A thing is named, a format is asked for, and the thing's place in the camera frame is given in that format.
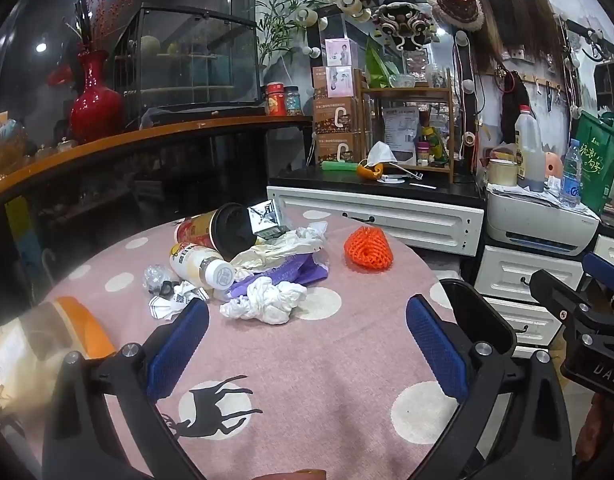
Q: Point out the white printer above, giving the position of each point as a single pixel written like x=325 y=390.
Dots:
x=537 y=225

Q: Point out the orange peel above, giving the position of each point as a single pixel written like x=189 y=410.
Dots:
x=368 y=172

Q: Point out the red round hat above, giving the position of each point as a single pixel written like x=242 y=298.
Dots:
x=456 y=2

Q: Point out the curved wooden counter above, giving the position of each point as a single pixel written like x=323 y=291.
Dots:
x=137 y=135

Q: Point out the white plastic bottle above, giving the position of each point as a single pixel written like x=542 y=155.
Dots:
x=197 y=265

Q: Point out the red paper cup black lid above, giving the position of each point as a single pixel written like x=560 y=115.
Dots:
x=232 y=232

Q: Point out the pink dotted tablecloth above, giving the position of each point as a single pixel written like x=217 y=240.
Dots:
x=307 y=360

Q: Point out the green tube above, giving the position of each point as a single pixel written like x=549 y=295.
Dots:
x=339 y=165

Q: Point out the pink toy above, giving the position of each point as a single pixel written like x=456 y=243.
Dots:
x=553 y=165

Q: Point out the clear plastic wrap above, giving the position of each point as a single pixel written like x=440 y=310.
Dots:
x=157 y=277

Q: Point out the white plastic bag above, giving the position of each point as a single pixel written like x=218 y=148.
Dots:
x=282 y=250

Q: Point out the bamboo shelf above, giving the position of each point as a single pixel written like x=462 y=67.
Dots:
x=449 y=135

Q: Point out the white stick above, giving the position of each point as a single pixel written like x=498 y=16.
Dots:
x=423 y=186

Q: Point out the red vase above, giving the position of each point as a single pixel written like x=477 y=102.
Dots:
x=97 y=110

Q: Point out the plastic oil jug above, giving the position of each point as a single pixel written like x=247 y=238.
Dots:
x=529 y=150

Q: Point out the clear candy jar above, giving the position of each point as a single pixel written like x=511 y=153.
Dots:
x=293 y=102

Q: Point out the red berry branches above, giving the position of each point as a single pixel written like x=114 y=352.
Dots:
x=104 y=15

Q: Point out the glass display tank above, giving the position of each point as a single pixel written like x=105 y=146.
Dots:
x=187 y=60

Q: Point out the pink box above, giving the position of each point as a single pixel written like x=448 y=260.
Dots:
x=340 y=82
x=341 y=52

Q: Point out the green paper bag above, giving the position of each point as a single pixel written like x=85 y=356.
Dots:
x=597 y=160

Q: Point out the wide white drawer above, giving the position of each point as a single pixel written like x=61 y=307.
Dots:
x=377 y=220

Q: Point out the hanging dark wigs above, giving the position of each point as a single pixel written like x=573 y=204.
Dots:
x=507 y=20

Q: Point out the purple plastic wrapper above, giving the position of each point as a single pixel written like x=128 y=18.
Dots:
x=297 y=272

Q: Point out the small jar red lid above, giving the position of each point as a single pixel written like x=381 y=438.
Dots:
x=424 y=155

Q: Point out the orange foam net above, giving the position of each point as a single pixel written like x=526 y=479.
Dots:
x=367 y=250

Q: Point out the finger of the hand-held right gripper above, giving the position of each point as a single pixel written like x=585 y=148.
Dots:
x=562 y=292
x=607 y=270

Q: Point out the blurred orange packet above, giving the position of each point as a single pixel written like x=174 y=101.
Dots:
x=72 y=325

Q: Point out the yellow green bottle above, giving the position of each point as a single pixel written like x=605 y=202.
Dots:
x=433 y=145

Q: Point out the white printed wrapper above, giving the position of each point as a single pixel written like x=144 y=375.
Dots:
x=174 y=302

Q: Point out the white tissue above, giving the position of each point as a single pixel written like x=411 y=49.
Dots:
x=267 y=300

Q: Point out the white face mask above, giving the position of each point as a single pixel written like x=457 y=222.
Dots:
x=381 y=155

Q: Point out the ornate headdress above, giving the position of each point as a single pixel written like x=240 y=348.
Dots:
x=404 y=22

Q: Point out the green bamboo plant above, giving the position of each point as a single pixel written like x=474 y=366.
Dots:
x=282 y=15

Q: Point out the person's right forearm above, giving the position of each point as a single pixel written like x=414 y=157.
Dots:
x=594 y=430

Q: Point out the silver carton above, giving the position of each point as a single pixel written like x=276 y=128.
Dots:
x=267 y=220

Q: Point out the clear water bottle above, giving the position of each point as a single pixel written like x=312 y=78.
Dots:
x=570 y=175

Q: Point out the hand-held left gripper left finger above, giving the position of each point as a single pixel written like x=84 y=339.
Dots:
x=179 y=347

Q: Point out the clear pouch white label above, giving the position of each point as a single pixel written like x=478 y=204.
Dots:
x=401 y=130

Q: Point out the gold tape roll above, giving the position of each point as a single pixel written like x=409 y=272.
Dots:
x=469 y=139

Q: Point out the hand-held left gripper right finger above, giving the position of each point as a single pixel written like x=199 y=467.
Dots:
x=437 y=350

